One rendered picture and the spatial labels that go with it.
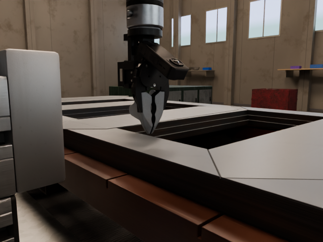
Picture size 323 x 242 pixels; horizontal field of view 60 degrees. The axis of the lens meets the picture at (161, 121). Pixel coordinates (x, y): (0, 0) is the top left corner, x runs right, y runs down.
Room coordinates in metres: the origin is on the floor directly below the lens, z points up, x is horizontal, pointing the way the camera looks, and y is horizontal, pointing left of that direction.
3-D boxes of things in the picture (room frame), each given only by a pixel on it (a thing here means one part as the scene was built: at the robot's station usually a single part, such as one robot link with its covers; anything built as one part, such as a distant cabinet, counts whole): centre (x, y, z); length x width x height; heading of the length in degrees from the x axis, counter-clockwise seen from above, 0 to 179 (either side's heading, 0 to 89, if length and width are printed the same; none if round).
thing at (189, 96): (7.12, 0.00, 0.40); 1.97 x 1.80 x 0.80; 137
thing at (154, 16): (0.59, 0.04, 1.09); 0.08 x 0.08 x 0.05
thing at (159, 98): (0.61, 0.02, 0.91); 0.06 x 0.03 x 0.09; 42
